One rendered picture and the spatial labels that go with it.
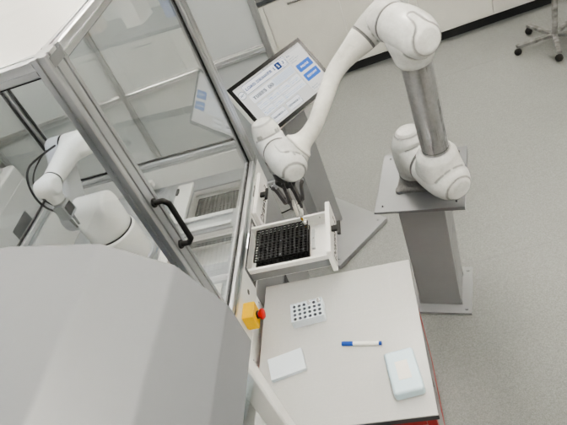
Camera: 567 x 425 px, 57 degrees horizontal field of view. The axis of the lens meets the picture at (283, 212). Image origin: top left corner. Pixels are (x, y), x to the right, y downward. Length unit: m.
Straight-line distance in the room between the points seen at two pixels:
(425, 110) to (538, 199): 1.60
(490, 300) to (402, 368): 1.20
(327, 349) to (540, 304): 1.29
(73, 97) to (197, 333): 0.60
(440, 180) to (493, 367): 1.01
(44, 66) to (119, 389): 0.70
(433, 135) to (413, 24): 0.44
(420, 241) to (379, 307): 0.63
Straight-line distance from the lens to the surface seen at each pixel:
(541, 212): 3.26
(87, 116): 1.29
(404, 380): 1.71
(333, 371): 1.83
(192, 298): 1.04
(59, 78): 1.26
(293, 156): 1.65
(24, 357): 0.92
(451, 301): 2.81
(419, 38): 1.65
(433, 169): 1.99
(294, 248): 2.03
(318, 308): 1.95
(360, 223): 3.31
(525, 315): 2.80
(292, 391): 1.84
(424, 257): 2.56
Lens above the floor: 2.28
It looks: 39 degrees down
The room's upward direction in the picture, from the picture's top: 24 degrees counter-clockwise
